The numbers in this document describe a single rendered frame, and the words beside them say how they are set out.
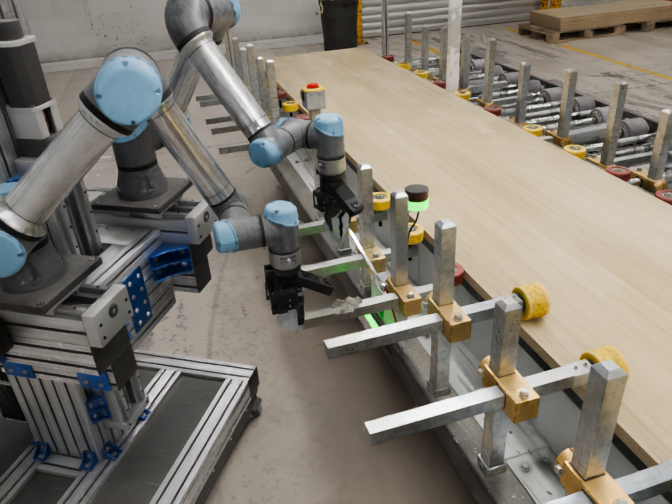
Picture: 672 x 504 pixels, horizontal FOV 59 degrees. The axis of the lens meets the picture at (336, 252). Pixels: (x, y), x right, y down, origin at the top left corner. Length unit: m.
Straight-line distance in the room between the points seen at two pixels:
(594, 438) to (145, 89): 0.95
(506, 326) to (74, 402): 1.38
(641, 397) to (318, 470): 1.30
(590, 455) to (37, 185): 1.08
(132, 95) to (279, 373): 1.74
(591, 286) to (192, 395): 1.46
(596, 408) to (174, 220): 1.29
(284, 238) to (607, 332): 0.75
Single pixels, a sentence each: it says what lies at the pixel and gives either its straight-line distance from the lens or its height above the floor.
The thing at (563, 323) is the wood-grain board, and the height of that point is 0.90.
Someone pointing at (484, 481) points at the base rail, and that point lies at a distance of 1.37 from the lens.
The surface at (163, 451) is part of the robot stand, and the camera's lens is 2.19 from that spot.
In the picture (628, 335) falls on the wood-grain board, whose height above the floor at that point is 0.90.
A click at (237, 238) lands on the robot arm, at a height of 1.13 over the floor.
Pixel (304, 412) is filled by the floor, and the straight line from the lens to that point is 2.50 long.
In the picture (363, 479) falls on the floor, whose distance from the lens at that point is 2.27.
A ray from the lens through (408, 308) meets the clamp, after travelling 1.57.
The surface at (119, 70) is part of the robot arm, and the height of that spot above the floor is 1.52.
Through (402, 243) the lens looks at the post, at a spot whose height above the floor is 1.00.
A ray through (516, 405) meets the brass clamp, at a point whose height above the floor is 0.97.
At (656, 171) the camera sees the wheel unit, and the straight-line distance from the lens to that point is 2.37.
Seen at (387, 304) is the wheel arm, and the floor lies 0.85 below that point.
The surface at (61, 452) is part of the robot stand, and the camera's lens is 2.29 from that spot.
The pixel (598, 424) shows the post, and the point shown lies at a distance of 0.97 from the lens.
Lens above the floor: 1.75
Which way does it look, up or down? 30 degrees down
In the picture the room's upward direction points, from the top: 4 degrees counter-clockwise
